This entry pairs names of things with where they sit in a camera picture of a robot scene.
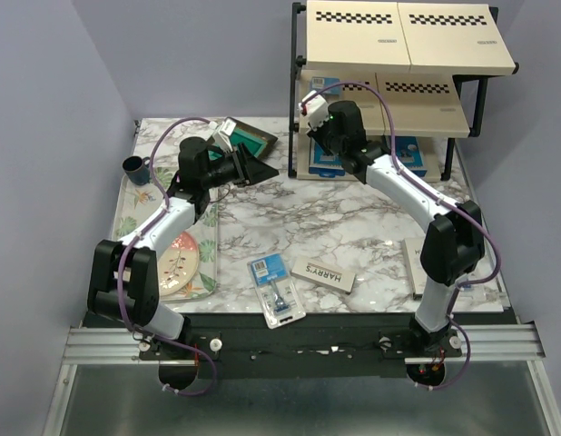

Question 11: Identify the blue Harry's razor box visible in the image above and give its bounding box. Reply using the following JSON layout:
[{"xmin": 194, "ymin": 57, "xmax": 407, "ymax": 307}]
[
  {"xmin": 396, "ymin": 136, "xmax": 428, "ymax": 177},
  {"xmin": 309, "ymin": 139, "xmax": 346, "ymax": 179}
]

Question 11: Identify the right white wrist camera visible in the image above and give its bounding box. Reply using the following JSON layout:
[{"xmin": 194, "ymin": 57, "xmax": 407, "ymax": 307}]
[{"xmin": 300, "ymin": 91, "xmax": 330, "ymax": 130}]

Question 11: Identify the tall white slim box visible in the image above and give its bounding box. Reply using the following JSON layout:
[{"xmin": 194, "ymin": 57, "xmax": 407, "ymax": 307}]
[{"xmin": 401, "ymin": 236, "xmax": 428, "ymax": 300}]

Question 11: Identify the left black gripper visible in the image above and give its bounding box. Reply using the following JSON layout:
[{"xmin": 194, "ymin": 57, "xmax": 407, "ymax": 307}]
[{"xmin": 202, "ymin": 142, "xmax": 280, "ymax": 190}]

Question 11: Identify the middle left beige shelf board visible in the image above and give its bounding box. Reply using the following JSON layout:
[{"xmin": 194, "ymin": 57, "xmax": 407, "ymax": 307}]
[{"xmin": 297, "ymin": 70, "xmax": 385, "ymax": 136}]

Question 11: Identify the pink cream round plate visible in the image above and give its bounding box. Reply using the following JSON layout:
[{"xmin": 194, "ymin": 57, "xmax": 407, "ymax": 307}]
[{"xmin": 158, "ymin": 232, "xmax": 200, "ymax": 297}]

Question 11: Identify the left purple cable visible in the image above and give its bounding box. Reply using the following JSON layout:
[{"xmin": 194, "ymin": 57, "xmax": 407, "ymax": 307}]
[{"xmin": 119, "ymin": 116, "xmax": 218, "ymax": 399}]

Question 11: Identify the aluminium rail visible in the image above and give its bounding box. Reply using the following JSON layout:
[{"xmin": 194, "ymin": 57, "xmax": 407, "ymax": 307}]
[{"xmin": 63, "ymin": 324, "xmax": 546, "ymax": 366}]

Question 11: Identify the blister razor pack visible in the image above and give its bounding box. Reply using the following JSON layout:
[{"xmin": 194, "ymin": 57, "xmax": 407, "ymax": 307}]
[
  {"xmin": 248, "ymin": 253, "xmax": 306, "ymax": 330},
  {"xmin": 310, "ymin": 76, "xmax": 342, "ymax": 96},
  {"xmin": 460, "ymin": 277, "xmax": 486, "ymax": 301}
]

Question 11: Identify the square green ceramic plate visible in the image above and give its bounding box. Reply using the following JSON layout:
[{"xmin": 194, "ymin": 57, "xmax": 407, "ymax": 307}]
[{"xmin": 207, "ymin": 117, "xmax": 278, "ymax": 161}]

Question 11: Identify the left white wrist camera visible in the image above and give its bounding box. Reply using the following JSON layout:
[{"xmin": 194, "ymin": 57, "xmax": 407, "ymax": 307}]
[{"xmin": 212, "ymin": 117, "xmax": 236, "ymax": 154}]

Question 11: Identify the dark blue mug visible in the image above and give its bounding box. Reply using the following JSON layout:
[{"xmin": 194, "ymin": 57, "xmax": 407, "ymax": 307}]
[{"xmin": 122, "ymin": 155, "xmax": 151, "ymax": 186}]

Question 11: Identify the white Harry's box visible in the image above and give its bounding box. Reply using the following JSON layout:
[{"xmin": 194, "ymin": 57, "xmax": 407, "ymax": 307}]
[{"xmin": 291, "ymin": 256, "xmax": 356, "ymax": 294}]

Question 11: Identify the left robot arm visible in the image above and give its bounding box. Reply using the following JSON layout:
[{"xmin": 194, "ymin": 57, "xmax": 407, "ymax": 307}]
[{"xmin": 87, "ymin": 136, "xmax": 279, "ymax": 359}]

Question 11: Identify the bottom left beige shelf board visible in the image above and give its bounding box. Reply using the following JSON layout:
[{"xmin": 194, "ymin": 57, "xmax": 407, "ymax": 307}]
[{"xmin": 295, "ymin": 134, "xmax": 357, "ymax": 182}]

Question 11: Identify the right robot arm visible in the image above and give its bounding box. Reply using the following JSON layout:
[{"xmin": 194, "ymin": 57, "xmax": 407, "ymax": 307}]
[{"xmin": 300, "ymin": 94, "xmax": 486, "ymax": 356}]

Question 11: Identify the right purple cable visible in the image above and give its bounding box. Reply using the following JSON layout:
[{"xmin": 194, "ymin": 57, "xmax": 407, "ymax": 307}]
[{"xmin": 300, "ymin": 81, "xmax": 504, "ymax": 391}]

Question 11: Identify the middle right beige shelf board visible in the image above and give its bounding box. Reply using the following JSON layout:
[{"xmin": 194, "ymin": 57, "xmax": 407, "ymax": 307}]
[{"xmin": 376, "ymin": 74, "xmax": 470, "ymax": 138}]

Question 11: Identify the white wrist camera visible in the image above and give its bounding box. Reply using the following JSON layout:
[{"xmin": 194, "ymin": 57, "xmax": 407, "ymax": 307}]
[
  {"xmin": 212, "ymin": 117, "xmax": 236, "ymax": 154},
  {"xmin": 300, "ymin": 91, "xmax": 330, "ymax": 130}
]

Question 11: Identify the purple cable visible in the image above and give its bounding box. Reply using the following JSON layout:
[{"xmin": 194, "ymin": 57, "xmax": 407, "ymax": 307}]
[
  {"xmin": 300, "ymin": 81, "xmax": 504, "ymax": 391},
  {"xmin": 119, "ymin": 116, "xmax": 218, "ymax": 399}
]

